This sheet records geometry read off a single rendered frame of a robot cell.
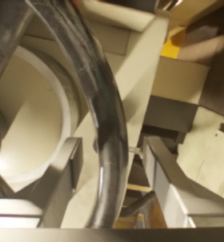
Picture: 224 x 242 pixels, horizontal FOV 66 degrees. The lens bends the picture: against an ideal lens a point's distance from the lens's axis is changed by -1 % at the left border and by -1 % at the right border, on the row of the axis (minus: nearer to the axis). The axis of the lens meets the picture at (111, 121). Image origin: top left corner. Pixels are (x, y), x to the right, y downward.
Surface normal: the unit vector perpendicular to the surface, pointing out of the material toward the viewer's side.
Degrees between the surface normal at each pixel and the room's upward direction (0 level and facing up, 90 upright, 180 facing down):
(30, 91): 112
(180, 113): 90
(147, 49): 90
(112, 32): 90
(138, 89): 90
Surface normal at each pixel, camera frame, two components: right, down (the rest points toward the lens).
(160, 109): 0.00, 0.29
